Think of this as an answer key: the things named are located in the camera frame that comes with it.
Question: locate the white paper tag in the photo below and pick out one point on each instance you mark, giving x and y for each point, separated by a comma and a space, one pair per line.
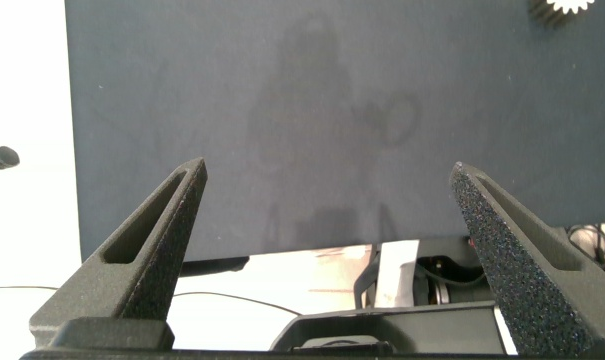
394, 275

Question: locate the small steel planetary gear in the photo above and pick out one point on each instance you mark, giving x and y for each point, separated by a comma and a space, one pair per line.
567, 5

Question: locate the dark table mat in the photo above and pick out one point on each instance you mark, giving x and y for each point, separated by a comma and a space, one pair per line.
332, 75

